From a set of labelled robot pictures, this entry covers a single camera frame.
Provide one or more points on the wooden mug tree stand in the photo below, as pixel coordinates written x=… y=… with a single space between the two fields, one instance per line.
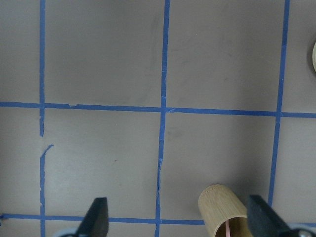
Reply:
x=314 y=56

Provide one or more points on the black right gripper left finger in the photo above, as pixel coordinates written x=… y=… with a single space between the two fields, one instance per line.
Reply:
x=96 y=220

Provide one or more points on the pink chopstick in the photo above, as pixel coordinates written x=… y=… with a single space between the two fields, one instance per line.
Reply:
x=227 y=228

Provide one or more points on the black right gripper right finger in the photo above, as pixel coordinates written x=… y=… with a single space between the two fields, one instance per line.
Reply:
x=262 y=221

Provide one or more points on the bamboo wooden cup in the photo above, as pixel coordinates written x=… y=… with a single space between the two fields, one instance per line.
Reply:
x=217 y=204

